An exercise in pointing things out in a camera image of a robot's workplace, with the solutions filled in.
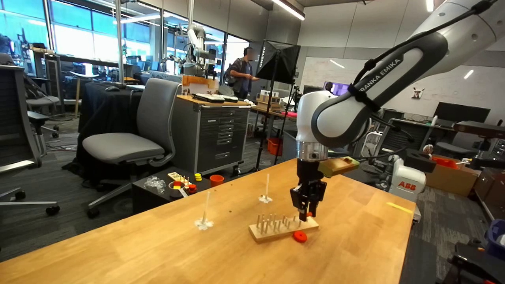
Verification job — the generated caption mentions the low black table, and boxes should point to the low black table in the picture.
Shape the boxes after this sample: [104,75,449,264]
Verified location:
[131,171,235,215]

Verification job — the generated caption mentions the orange plastic ring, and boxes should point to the orange plastic ring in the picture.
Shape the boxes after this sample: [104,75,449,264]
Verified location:
[290,229,309,245]

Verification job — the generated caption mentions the black softbox light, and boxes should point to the black softbox light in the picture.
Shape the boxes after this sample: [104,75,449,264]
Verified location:
[254,43,303,171]

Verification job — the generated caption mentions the red yellow toy pieces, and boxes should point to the red yellow toy pieces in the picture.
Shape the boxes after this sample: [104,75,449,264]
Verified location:
[168,180,198,198]

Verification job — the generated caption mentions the white ABB robot base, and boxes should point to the white ABB robot base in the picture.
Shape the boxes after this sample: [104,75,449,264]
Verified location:
[386,155,429,204]

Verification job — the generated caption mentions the grey office chair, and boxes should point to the grey office chair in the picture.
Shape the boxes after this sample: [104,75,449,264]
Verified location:
[80,78,183,220]

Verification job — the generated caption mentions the wooden crate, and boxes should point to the wooden crate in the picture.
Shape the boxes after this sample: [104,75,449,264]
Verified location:
[180,75,219,98]

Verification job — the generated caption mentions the white keyboard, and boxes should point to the white keyboard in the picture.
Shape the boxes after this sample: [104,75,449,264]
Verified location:
[191,92,241,105]

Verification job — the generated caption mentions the blue bin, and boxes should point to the blue bin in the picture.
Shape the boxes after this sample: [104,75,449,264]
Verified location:
[486,218,505,261]

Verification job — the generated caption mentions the grey drawer cabinet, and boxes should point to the grey drawer cabinet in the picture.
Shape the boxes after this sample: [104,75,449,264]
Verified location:
[172,93,254,179]

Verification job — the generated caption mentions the purple lit monitor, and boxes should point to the purple lit monitor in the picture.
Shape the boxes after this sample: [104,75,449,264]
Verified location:
[323,81,352,98]

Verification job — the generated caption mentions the clear wine glass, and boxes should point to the clear wine glass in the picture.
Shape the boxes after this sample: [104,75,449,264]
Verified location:
[257,172,274,205]
[192,188,216,234]

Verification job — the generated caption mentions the cardboard box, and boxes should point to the cardboard box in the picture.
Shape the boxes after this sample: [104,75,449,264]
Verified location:
[424,163,483,199]

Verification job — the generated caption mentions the black cloth covered desk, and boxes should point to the black cloth covered desk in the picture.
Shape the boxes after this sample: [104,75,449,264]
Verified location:
[61,79,146,183]

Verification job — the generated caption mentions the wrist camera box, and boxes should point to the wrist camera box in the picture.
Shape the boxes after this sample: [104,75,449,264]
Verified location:
[317,155,363,180]

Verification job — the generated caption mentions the orange bucket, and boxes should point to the orange bucket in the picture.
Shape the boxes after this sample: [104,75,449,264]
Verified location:
[265,138,284,158]

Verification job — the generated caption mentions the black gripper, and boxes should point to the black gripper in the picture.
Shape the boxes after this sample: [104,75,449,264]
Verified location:
[288,158,328,223]

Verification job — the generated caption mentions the wooden peg stand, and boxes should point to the wooden peg stand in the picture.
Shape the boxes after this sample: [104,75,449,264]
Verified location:
[247,212,320,245]

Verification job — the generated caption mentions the clear plastic bag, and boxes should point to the clear plastic bag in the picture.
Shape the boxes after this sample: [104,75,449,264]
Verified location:
[142,176,168,196]

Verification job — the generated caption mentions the person in dark shirt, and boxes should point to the person in dark shirt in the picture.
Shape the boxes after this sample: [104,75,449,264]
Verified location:
[224,46,258,101]

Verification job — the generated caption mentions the black computer monitor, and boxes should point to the black computer monitor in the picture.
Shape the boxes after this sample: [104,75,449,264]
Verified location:
[432,101,492,127]

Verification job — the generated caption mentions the tan wooden blocks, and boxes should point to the tan wooden blocks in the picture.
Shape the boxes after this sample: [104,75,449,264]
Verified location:
[165,171,194,187]

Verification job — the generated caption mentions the yellow tape strip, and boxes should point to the yellow tape strip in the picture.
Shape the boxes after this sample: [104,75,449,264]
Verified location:
[385,201,416,217]

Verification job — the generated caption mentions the black mesh office chair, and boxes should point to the black mesh office chair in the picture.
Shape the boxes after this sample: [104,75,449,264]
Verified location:
[0,63,61,218]

